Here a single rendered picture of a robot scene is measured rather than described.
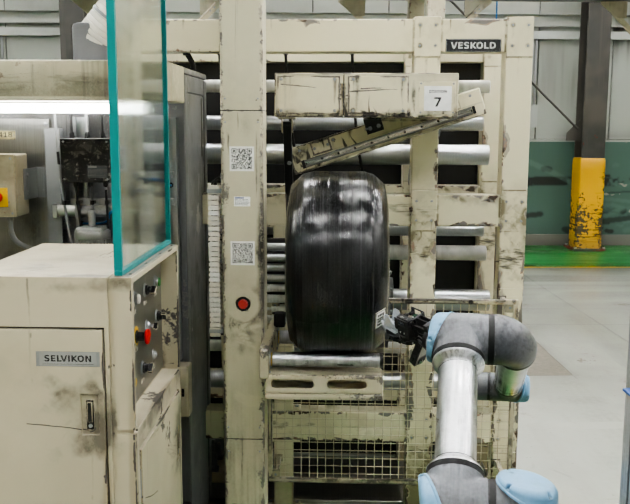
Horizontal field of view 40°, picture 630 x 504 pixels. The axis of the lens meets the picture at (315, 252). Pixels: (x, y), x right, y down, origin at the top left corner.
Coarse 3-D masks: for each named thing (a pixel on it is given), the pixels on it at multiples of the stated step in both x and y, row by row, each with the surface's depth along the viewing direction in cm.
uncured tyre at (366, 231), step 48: (336, 192) 253; (384, 192) 259; (288, 240) 249; (336, 240) 245; (384, 240) 248; (288, 288) 249; (336, 288) 245; (384, 288) 248; (336, 336) 254; (384, 336) 261
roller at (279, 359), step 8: (280, 352) 263; (288, 352) 263; (296, 352) 263; (304, 352) 263; (312, 352) 263; (320, 352) 263; (328, 352) 263; (272, 360) 262; (280, 360) 262; (288, 360) 261; (296, 360) 261; (304, 360) 261; (312, 360) 261; (320, 360) 261; (328, 360) 261; (336, 360) 261; (344, 360) 261; (352, 360) 261; (360, 360) 261; (368, 360) 261; (376, 360) 260
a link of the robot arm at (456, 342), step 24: (432, 336) 192; (456, 336) 189; (480, 336) 190; (432, 360) 191; (456, 360) 187; (480, 360) 188; (456, 384) 182; (456, 408) 178; (456, 432) 174; (456, 456) 168; (432, 480) 165; (456, 480) 164; (480, 480) 165
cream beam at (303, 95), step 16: (288, 80) 282; (304, 80) 282; (320, 80) 282; (336, 80) 282; (352, 80) 282; (368, 80) 281; (384, 80) 281; (400, 80) 281; (416, 80) 281; (432, 80) 281; (448, 80) 281; (288, 96) 283; (304, 96) 283; (320, 96) 283; (336, 96) 283; (352, 96) 282; (368, 96) 282; (384, 96) 282; (400, 96) 282; (416, 96) 282; (288, 112) 284; (304, 112) 284; (320, 112) 284; (336, 112) 283; (352, 112) 283; (368, 112) 283; (384, 112) 283; (400, 112) 283; (416, 112) 283; (432, 112) 282; (448, 112) 282
